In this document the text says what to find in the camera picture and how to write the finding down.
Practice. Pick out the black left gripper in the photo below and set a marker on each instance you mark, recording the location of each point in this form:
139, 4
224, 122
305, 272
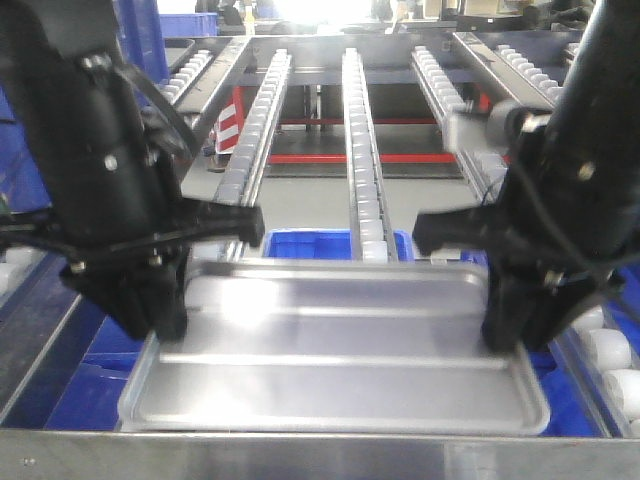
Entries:
124, 278

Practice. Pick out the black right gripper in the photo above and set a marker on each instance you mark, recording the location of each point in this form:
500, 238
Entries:
528, 278

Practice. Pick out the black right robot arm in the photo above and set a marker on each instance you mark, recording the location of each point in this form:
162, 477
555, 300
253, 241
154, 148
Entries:
567, 216

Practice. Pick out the blue plastic bin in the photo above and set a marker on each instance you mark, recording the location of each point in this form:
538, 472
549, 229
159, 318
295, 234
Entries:
313, 244

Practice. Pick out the white roller conveyor rail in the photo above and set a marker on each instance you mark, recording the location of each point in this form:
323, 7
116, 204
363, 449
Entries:
372, 234
241, 182
462, 131
177, 84
612, 369

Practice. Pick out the small silver tray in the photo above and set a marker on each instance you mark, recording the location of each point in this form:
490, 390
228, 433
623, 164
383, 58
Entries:
334, 347

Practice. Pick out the steel shelf front beam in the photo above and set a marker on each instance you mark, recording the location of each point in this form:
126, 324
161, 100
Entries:
35, 454

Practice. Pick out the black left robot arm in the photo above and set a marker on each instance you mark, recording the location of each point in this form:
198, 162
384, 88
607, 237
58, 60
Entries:
103, 138

